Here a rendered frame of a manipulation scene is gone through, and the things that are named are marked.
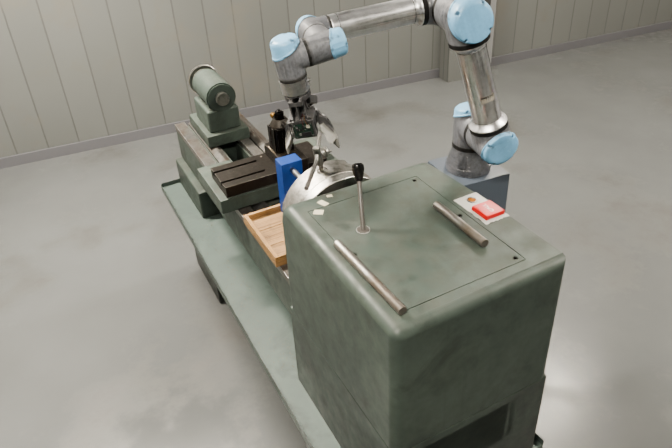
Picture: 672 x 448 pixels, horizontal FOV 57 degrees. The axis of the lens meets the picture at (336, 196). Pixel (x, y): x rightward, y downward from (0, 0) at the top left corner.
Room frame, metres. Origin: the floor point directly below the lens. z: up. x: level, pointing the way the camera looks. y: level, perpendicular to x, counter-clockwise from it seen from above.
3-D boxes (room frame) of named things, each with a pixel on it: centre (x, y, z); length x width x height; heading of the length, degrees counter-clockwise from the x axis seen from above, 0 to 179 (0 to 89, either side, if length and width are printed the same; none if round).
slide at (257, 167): (2.16, 0.26, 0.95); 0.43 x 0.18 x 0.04; 116
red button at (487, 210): (1.31, -0.39, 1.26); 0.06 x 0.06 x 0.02; 26
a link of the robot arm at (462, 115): (1.81, -0.46, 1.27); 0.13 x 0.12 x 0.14; 15
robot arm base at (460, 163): (1.81, -0.45, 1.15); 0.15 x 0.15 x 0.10
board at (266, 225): (1.83, 0.12, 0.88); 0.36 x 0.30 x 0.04; 116
